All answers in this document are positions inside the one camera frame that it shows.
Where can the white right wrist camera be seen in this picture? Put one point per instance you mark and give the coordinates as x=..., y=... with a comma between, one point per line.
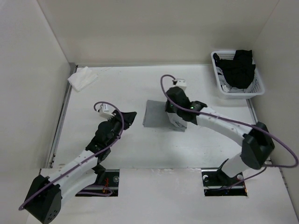
x=181, y=83

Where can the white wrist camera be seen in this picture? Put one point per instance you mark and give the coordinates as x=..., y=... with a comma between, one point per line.
x=104, y=112
x=181, y=83

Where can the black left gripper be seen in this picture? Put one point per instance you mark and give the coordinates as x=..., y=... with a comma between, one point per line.
x=129, y=118

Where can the grey tank top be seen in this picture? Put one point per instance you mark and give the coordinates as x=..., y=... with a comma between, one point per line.
x=156, y=117

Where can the folded white tank top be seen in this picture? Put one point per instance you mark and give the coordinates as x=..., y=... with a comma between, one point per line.
x=83, y=78

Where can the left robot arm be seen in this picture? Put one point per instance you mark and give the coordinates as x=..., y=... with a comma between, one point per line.
x=47, y=194

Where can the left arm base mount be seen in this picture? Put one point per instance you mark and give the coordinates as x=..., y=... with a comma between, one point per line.
x=106, y=185

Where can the black tank top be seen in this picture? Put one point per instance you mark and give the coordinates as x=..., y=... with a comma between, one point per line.
x=240, y=71

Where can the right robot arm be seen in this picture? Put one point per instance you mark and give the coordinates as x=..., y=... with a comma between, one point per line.
x=256, y=146

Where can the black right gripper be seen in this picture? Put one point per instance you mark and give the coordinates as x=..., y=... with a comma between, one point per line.
x=168, y=109

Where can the white garment in basket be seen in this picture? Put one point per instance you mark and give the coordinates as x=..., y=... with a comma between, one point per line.
x=228, y=88

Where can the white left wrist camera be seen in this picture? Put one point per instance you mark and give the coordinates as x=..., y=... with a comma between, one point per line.
x=104, y=112

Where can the white plastic laundry basket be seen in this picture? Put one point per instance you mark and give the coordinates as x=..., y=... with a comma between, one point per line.
x=256, y=90

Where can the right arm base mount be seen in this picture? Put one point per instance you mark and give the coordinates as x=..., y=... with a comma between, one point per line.
x=218, y=184

